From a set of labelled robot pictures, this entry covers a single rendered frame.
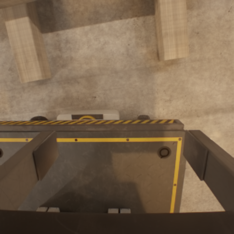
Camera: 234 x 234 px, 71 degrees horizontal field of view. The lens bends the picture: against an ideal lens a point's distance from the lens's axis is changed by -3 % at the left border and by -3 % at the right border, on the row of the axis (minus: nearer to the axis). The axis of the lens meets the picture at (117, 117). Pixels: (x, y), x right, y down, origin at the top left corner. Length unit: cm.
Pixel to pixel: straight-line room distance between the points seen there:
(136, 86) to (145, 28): 25
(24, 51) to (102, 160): 53
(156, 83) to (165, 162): 39
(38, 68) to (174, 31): 56
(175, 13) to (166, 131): 45
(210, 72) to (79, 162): 69
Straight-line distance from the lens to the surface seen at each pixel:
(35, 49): 79
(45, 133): 17
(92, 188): 63
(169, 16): 75
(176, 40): 74
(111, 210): 68
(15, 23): 83
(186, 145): 17
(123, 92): 81
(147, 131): 52
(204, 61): 89
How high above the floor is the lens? 80
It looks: 74 degrees down
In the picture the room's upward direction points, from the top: 175 degrees counter-clockwise
